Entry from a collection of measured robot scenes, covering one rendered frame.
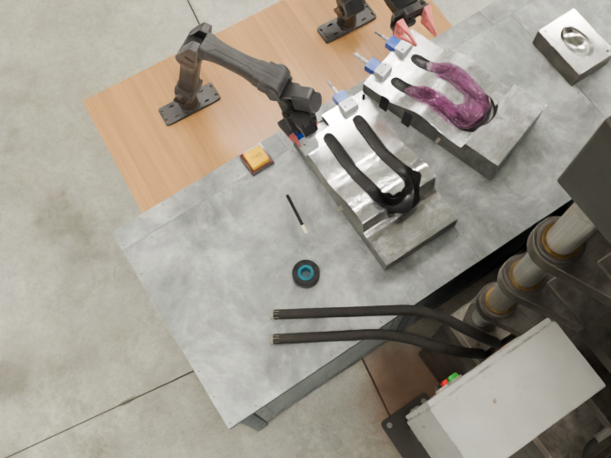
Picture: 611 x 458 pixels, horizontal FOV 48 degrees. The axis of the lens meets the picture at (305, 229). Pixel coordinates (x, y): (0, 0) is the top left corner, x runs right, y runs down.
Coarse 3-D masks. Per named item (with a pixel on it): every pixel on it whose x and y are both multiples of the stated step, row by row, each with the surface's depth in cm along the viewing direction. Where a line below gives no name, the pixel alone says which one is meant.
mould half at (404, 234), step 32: (352, 128) 212; (384, 128) 212; (320, 160) 209; (416, 160) 204; (352, 192) 202; (384, 192) 200; (352, 224) 210; (384, 224) 204; (416, 224) 204; (448, 224) 204; (384, 256) 201
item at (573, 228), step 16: (576, 208) 114; (560, 224) 122; (576, 224) 116; (592, 224) 114; (560, 240) 124; (576, 240) 121; (528, 256) 142; (528, 272) 144; (544, 272) 141; (496, 288) 169; (496, 304) 173; (512, 304) 170; (464, 320) 200; (480, 320) 192
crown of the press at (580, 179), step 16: (608, 128) 88; (592, 144) 92; (608, 144) 89; (576, 160) 98; (592, 160) 94; (608, 160) 91; (560, 176) 104; (576, 176) 100; (592, 176) 97; (608, 176) 93; (576, 192) 102; (592, 192) 99; (608, 192) 95; (592, 208) 101; (608, 208) 97; (608, 224) 100; (608, 240) 102
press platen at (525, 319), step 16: (480, 304) 178; (496, 320) 177; (512, 320) 177; (528, 320) 176; (576, 336) 174; (592, 352) 173; (608, 384) 170; (592, 400) 169; (608, 400) 169; (608, 416) 168; (608, 432) 168; (592, 448) 168
